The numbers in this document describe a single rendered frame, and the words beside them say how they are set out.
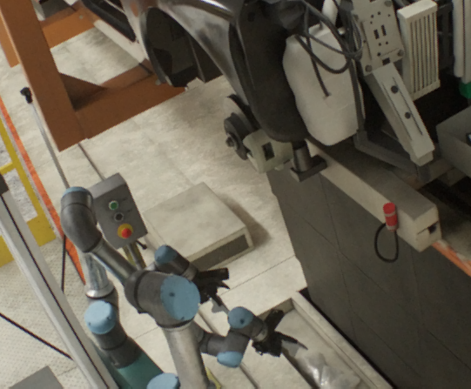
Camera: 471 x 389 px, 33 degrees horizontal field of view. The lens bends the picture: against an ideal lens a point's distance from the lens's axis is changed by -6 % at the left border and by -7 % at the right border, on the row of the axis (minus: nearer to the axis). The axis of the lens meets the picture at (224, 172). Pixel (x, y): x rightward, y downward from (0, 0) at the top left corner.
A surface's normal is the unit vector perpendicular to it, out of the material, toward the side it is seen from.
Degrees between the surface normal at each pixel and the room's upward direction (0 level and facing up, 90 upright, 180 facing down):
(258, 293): 0
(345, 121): 90
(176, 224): 0
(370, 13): 90
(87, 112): 90
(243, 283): 0
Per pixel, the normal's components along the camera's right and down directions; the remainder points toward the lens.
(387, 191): -0.29, -0.81
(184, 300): 0.76, -0.04
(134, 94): 0.40, 0.37
